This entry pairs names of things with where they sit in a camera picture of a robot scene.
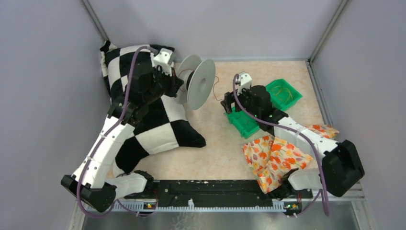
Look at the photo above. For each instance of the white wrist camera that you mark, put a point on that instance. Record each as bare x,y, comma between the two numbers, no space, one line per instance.
243,81
165,59

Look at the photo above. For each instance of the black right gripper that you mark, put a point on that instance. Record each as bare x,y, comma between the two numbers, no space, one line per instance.
229,97

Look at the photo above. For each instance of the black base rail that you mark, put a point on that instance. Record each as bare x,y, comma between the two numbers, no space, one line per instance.
215,193

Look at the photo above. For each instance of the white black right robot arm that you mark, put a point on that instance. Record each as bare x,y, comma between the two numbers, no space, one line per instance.
338,165

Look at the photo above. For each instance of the green plastic bin with yellow wire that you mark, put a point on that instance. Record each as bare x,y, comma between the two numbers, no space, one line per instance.
283,95

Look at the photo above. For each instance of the grey perforated cable spool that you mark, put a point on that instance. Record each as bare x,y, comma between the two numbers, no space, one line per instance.
198,79

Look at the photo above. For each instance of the floral orange cloth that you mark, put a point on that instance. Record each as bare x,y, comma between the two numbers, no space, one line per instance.
270,158

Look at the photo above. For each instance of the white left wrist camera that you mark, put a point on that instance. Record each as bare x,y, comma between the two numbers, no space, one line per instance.
165,59

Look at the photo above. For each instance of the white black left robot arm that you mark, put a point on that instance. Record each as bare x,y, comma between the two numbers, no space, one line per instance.
132,131

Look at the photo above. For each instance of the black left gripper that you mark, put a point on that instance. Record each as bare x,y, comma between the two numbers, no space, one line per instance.
174,82

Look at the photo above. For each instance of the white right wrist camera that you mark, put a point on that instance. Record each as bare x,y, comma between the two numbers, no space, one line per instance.
243,81

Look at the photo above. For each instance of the black white checkered pillow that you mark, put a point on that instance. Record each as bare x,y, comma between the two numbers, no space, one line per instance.
164,128

